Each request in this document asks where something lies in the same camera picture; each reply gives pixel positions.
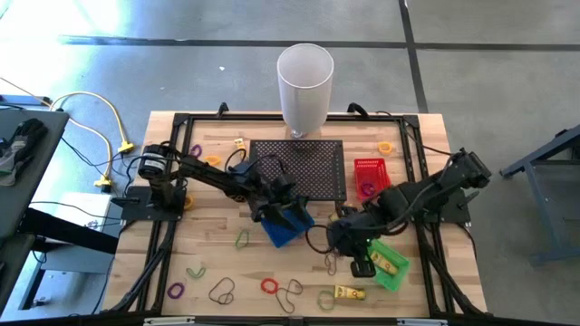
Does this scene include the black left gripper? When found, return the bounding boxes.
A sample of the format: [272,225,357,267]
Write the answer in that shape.
[251,172,313,232]

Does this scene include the red plastic basket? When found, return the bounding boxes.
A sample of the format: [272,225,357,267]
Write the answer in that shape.
[353,158,392,202]

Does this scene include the yellow power cord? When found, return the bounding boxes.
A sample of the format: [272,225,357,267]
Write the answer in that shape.
[0,76,136,189]

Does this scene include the black perforated metal riser stand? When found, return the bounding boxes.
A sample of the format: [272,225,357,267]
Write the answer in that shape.
[248,139,349,203]

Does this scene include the blue-grey metal stand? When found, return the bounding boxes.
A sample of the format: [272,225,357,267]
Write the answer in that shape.
[499,124,580,268]

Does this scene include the black aluminium table frame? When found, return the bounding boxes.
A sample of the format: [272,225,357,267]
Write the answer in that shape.
[101,111,488,318]

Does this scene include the light green rubber band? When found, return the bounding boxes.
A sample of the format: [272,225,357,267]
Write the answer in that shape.
[316,290,337,312]

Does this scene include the blue plastic basket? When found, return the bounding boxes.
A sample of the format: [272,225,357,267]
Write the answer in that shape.
[261,194,316,249]

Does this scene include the green plastic basket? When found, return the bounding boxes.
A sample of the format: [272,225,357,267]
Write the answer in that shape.
[366,238,411,292]

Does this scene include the grey black work gloves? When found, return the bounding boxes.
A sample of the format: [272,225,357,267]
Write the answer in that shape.
[0,118,49,187]

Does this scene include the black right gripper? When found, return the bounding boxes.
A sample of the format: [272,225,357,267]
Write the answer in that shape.
[328,216,377,278]

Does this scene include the black side table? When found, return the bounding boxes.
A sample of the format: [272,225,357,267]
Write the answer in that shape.
[0,108,72,239]

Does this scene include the white translucent cylinder container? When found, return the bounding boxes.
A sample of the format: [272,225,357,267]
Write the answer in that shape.
[276,43,335,139]

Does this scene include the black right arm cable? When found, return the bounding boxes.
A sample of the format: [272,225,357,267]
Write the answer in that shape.
[305,156,457,255]

